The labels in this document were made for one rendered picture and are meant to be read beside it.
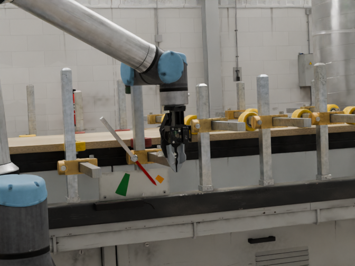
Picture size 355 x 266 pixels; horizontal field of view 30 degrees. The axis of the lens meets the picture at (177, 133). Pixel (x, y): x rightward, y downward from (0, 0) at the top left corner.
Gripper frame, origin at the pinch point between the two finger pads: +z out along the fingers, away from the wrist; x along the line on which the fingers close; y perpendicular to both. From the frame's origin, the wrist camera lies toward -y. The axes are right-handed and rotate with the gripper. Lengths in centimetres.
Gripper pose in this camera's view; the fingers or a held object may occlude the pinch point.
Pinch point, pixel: (175, 168)
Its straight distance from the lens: 213.6
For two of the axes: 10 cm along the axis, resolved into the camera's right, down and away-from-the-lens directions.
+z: 0.5, 10.0, 0.5
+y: 3.1, 0.4, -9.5
